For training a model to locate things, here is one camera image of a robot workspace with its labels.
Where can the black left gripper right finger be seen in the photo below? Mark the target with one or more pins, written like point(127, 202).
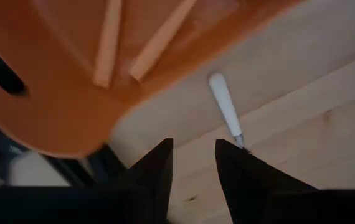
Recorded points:
point(258, 193)

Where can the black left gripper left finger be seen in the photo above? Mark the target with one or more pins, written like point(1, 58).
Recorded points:
point(118, 202)

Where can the orange plastic bin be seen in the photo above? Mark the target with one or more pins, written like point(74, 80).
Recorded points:
point(56, 118)

